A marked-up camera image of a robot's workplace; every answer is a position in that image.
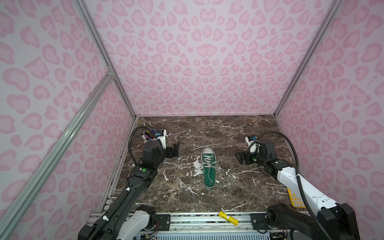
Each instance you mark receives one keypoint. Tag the coloured pens bundle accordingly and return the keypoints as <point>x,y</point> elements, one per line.
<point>150,132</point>

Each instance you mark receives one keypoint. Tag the aluminium frame post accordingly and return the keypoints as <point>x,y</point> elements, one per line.
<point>90,25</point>

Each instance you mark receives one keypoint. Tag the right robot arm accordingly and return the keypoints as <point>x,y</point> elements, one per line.
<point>326,218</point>

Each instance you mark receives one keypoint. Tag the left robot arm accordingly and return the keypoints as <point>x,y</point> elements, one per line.
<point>115,223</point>

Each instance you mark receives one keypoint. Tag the green canvas sneaker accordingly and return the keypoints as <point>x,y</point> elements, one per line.
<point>209,168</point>

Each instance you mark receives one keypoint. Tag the yellow marker tube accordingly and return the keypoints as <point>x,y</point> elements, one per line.
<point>228,218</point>

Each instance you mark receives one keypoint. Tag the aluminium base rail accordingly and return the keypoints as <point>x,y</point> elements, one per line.
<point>185,222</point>

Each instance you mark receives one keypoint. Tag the pink pen cup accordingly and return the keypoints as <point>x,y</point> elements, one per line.
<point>147,137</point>

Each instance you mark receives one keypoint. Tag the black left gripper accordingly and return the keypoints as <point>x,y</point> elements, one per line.
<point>175,149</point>

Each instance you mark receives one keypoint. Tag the white shoelace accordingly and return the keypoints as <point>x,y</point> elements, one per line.
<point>209,165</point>

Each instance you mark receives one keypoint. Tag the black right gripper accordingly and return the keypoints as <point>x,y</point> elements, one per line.
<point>248,161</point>

